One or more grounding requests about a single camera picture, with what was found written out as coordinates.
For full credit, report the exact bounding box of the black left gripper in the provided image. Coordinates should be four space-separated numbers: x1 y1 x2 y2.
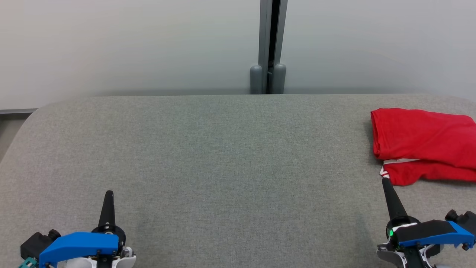
91 191 126 257

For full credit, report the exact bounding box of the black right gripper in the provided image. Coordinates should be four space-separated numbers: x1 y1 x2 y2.
382 178 421 249

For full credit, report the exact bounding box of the red shorts white waistband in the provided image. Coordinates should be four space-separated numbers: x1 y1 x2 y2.
379 158 476 186

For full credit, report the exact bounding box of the red and white shirt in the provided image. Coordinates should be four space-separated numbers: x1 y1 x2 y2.
371 108 476 170

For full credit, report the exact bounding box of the grey partition base rail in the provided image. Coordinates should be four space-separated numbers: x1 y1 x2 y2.
0 108 38 115

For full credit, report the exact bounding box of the grey partition post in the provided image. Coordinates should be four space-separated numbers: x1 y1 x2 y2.
250 0 288 95

